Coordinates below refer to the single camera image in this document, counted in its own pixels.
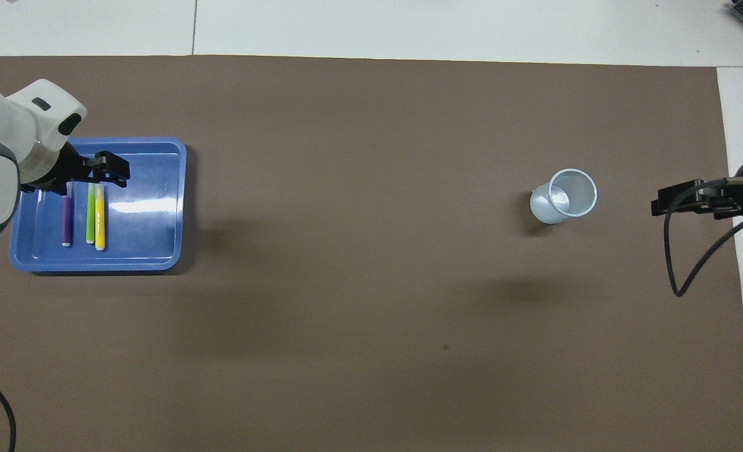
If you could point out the clear plastic cup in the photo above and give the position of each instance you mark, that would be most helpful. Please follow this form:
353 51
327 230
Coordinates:
547 207

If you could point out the brown table mat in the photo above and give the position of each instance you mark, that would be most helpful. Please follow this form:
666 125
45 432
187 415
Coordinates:
371 314

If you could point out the purple marker pen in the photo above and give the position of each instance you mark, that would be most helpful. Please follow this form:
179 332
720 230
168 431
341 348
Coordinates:
68 216

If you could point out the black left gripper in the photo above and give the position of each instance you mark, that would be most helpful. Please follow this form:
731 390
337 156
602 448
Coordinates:
61 169

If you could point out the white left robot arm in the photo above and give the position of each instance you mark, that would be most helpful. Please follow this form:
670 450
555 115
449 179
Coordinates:
7 125

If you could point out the blue plastic tray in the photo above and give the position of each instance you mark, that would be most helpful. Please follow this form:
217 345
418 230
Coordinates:
145 232

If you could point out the green marker pen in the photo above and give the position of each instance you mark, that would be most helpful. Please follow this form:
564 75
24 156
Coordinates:
90 216

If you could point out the yellow marker pen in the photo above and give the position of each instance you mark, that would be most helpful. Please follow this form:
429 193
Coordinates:
100 220

